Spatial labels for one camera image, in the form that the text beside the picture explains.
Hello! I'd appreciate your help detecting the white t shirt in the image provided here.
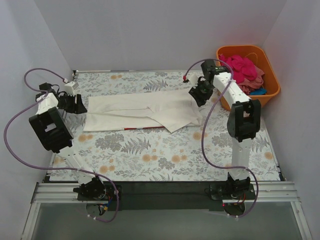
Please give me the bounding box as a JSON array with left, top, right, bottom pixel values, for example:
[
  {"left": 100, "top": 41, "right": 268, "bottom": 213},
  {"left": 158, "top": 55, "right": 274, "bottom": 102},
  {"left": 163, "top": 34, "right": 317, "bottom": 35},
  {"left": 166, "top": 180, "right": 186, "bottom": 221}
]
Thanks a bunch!
[{"left": 83, "top": 89, "right": 203, "bottom": 133}]

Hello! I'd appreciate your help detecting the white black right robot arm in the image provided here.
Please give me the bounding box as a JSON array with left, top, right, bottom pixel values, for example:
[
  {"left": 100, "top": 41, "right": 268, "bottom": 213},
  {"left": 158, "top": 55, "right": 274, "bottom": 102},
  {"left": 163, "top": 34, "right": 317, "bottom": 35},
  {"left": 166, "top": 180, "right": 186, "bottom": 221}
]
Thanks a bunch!
[{"left": 183, "top": 58, "right": 261, "bottom": 200}]

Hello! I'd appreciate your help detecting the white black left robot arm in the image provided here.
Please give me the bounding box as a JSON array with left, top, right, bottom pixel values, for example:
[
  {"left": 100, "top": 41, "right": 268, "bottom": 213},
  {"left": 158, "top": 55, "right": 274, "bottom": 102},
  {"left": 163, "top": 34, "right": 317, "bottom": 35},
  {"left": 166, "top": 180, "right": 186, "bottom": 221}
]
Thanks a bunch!
[{"left": 29, "top": 82, "right": 107, "bottom": 200}]

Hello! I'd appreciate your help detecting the magenta crumpled shirt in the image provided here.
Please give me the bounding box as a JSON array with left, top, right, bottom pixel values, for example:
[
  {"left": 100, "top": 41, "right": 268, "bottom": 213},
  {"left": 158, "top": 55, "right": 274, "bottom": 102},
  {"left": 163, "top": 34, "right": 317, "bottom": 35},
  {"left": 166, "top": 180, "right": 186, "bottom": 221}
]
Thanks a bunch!
[{"left": 219, "top": 54, "right": 258, "bottom": 84}]

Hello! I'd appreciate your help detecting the salmon pink crumpled shirt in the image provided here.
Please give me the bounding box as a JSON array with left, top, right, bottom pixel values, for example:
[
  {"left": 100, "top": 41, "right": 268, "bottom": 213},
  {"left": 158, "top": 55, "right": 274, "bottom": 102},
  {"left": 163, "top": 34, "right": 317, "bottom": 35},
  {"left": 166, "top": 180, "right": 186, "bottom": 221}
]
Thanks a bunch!
[{"left": 238, "top": 66, "right": 265, "bottom": 95}]

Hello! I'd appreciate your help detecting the blue crumpled shirt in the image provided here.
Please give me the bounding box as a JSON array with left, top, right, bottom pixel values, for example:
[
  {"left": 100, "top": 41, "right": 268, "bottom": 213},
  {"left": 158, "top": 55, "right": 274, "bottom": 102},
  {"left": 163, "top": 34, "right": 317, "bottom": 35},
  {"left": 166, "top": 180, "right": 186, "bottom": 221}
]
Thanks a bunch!
[{"left": 249, "top": 87, "right": 267, "bottom": 96}]

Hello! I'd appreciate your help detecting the orange plastic laundry basket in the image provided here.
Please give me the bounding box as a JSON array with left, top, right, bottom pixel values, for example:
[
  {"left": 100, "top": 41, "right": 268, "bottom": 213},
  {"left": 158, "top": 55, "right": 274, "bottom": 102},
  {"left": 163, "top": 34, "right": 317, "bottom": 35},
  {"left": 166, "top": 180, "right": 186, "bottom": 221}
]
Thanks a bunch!
[{"left": 216, "top": 45, "right": 281, "bottom": 108}]

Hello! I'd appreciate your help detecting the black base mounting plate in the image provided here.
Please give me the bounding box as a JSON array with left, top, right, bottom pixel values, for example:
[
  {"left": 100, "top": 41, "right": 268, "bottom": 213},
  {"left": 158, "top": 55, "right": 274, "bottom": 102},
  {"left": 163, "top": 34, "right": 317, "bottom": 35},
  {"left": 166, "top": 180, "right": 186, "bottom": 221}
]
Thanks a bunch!
[{"left": 77, "top": 181, "right": 257, "bottom": 212}]

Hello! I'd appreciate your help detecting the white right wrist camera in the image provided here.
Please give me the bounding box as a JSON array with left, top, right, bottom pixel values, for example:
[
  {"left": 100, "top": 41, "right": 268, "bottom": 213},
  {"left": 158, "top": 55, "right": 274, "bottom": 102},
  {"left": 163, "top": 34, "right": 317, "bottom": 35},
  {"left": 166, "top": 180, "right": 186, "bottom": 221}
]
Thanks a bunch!
[{"left": 183, "top": 73, "right": 198, "bottom": 88}]

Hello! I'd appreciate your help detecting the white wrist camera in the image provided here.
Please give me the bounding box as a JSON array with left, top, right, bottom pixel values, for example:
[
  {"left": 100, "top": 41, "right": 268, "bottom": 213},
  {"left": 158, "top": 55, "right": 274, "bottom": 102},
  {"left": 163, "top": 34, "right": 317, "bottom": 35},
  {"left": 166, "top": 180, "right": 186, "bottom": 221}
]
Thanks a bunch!
[
  {"left": 62, "top": 78, "right": 79, "bottom": 96},
  {"left": 183, "top": 73, "right": 198, "bottom": 88}
]

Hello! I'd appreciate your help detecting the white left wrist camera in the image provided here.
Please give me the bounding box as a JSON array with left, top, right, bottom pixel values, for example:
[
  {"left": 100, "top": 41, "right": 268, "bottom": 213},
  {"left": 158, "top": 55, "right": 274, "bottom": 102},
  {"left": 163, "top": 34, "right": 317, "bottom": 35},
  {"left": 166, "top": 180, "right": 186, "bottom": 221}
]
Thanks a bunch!
[{"left": 62, "top": 78, "right": 79, "bottom": 96}]

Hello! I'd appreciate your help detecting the aluminium front frame rail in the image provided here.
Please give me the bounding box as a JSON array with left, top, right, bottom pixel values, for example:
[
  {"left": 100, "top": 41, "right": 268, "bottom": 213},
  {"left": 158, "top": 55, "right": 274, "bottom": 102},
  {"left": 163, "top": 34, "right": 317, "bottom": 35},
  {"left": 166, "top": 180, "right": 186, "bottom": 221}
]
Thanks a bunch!
[{"left": 31, "top": 181, "right": 300, "bottom": 203}]

